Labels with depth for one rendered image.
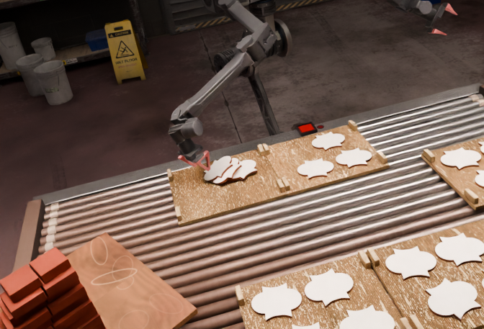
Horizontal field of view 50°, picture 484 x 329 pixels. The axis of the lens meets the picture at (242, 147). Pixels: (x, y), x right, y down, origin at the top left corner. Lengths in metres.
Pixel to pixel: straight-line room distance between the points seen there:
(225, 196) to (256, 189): 0.12
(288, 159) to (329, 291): 0.72
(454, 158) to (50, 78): 4.20
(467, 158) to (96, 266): 1.35
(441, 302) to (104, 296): 0.94
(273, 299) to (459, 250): 0.57
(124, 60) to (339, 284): 4.31
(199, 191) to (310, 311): 0.73
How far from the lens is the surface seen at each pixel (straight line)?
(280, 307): 1.54
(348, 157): 2.08
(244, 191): 1.98
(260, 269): 1.69
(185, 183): 2.10
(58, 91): 5.53
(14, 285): 1.29
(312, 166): 2.04
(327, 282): 1.59
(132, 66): 5.55
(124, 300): 1.56
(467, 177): 2.00
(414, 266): 1.64
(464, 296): 1.58
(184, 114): 1.97
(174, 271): 1.76
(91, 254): 1.75
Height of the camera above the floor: 2.11
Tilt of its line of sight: 32 degrees down
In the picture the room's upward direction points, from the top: 11 degrees counter-clockwise
